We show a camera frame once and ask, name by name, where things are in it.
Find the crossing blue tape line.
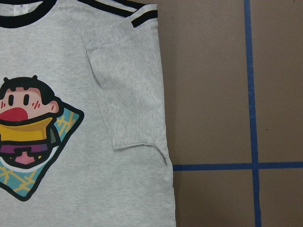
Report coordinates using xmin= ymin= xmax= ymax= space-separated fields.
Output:
xmin=173 ymin=162 xmax=303 ymax=171

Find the grey cartoon print t-shirt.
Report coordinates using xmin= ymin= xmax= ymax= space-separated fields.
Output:
xmin=0 ymin=0 xmax=176 ymax=227

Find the long blue tape line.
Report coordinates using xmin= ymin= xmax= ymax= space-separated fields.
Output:
xmin=244 ymin=0 xmax=262 ymax=227

